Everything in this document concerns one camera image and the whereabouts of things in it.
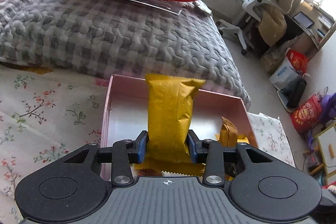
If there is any yellow snack packet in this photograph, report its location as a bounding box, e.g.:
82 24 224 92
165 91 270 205
134 74 206 176
215 117 249 147

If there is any yellow snack packet in box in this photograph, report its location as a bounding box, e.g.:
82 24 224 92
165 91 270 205
215 117 249 147

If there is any pink cardboard box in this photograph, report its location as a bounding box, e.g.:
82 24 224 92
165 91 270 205
101 76 256 183

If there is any floral white cloth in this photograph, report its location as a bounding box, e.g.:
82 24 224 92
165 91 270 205
1 67 294 223

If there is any black bag on floor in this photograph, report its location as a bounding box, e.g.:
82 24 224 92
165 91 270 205
279 76 307 110

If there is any red shopping bag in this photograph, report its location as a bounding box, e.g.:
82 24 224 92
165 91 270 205
290 94 322 135

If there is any white blue plastic bag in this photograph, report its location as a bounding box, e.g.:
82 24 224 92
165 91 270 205
269 57 299 90

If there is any red gift bag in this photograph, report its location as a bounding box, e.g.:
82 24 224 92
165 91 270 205
286 48 309 75

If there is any grey checkered quilt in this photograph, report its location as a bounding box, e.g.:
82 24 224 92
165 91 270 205
1 0 251 107

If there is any wooden desk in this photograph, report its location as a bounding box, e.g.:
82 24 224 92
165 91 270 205
286 0 335 59

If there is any beige blanket on chair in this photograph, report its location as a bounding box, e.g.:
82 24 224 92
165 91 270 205
257 0 301 47

